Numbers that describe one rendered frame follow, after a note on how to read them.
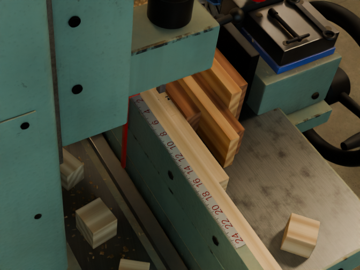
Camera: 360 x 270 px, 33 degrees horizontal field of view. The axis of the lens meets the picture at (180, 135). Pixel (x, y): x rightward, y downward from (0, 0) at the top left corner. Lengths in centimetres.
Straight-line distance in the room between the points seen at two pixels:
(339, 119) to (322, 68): 131
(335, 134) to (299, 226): 141
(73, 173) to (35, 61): 37
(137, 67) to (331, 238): 31
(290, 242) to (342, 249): 7
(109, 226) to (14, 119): 31
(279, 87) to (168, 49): 21
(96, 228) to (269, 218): 22
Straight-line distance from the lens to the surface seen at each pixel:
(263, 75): 82
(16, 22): 46
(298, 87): 86
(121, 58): 60
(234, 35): 81
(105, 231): 80
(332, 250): 75
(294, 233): 71
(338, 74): 104
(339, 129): 214
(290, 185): 78
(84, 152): 90
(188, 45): 70
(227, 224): 67
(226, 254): 68
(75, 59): 57
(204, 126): 78
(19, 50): 48
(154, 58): 68
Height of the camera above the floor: 152
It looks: 50 degrees down
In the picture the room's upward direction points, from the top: 9 degrees clockwise
